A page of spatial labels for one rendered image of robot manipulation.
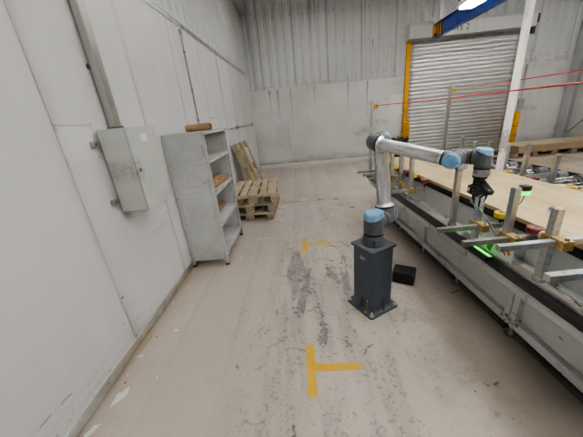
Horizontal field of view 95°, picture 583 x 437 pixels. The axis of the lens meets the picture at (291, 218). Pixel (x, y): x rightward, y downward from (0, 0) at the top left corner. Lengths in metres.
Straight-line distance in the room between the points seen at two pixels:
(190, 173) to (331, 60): 7.05
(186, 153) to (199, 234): 0.93
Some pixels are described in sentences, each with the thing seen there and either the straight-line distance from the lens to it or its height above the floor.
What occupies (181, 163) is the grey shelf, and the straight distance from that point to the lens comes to 3.11.
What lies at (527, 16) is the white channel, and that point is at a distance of 3.54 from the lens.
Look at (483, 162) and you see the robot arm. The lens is 1.96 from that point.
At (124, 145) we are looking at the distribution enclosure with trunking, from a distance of 2.28.
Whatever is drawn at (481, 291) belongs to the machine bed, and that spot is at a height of 0.17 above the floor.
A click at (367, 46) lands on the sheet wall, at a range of 9.62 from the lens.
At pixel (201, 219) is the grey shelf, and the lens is 3.22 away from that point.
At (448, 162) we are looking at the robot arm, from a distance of 1.85.
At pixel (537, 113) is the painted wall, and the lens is 11.88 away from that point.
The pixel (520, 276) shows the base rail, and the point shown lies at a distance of 1.95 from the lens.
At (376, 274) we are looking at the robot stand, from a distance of 2.27.
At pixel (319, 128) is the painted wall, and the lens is 9.22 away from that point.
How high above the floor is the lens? 1.62
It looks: 21 degrees down
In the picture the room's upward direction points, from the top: 6 degrees counter-clockwise
